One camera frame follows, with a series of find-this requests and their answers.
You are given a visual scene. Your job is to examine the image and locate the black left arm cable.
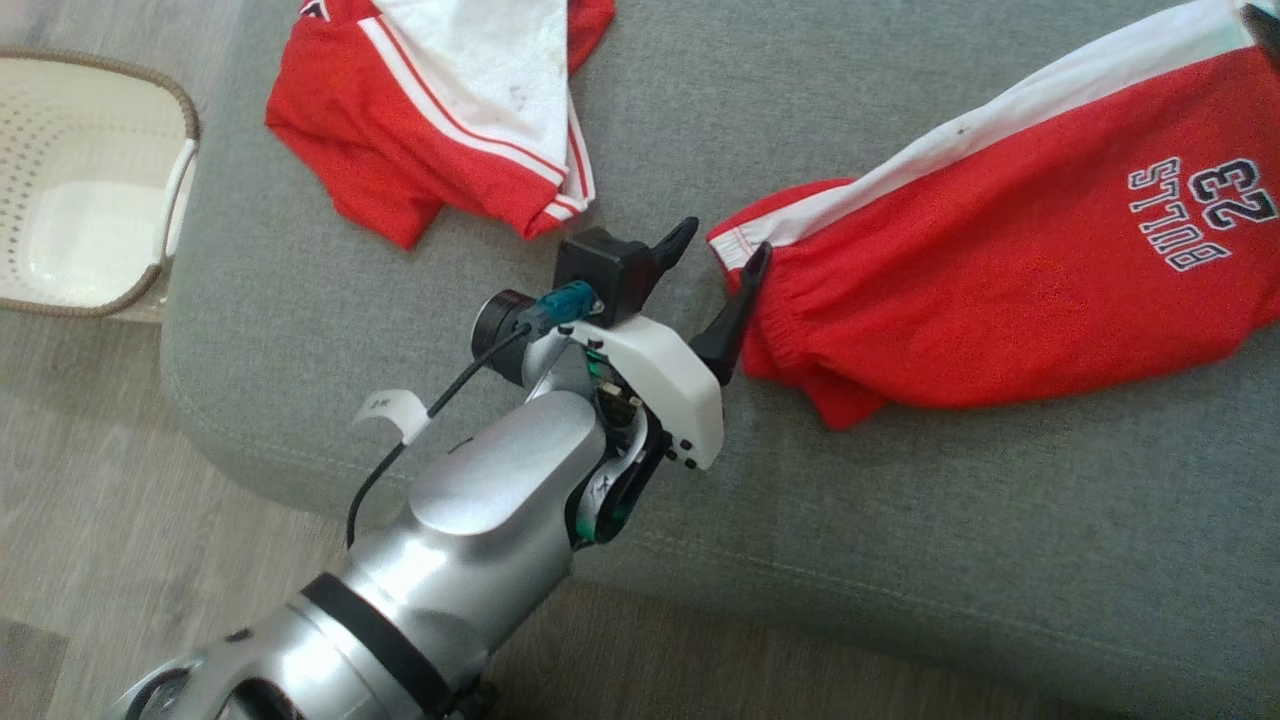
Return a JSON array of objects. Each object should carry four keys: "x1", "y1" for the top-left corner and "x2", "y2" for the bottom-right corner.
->
[{"x1": 345, "y1": 325, "x2": 536, "y2": 549}]

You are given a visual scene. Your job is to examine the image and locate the white perforated laundry basket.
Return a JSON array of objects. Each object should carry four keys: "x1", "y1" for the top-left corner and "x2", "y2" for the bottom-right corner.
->
[{"x1": 0, "y1": 48, "x2": 203, "y2": 319}]

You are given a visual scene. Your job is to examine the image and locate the red white jersey shirt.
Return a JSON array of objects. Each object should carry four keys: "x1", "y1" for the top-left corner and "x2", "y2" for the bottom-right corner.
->
[{"x1": 265, "y1": 0, "x2": 616, "y2": 251}]

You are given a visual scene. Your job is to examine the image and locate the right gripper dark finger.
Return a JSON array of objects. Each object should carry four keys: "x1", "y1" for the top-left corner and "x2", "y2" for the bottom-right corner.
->
[{"x1": 1243, "y1": 3, "x2": 1280, "y2": 63}]

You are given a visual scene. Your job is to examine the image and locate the teal left camera connector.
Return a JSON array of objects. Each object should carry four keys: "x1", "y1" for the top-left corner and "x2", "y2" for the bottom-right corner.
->
[{"x1": 515, "y1": 280, "x2": 601, "y2": 336}]

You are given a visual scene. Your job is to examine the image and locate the grey fabric sofa seat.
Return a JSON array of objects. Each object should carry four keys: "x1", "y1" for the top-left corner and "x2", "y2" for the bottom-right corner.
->
[{"x1": 160, "y1": 0, "x2": 1280, "y2": 720}]

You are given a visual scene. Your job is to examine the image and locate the white cable label tag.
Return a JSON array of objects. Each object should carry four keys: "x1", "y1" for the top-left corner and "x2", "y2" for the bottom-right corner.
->
[{"x1": 352, "y1": 390, "x2": 433, "y2": 446}]

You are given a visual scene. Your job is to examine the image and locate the red white jersey shorts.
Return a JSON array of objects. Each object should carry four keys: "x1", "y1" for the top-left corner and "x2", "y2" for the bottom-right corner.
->
[{"x1": 706, "y1": 0, "x2": 1280, "y2": 431}]

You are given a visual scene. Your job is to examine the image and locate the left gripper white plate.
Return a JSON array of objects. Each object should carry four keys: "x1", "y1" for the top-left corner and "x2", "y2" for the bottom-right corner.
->
[{"x1": 565, "y1": 217, "x2": 773, "y2": 546}]

